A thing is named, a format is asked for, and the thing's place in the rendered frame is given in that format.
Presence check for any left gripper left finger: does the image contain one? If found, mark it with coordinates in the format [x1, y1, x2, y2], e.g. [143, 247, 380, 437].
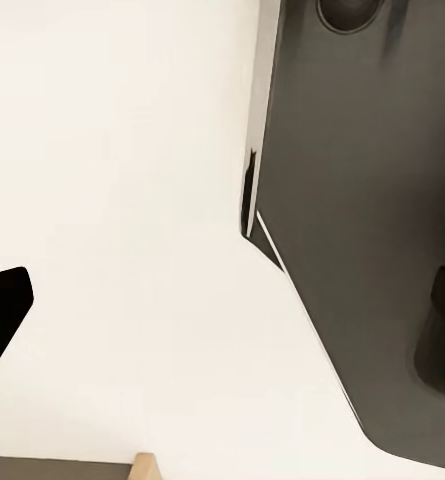
[0, 266, 34, 357]

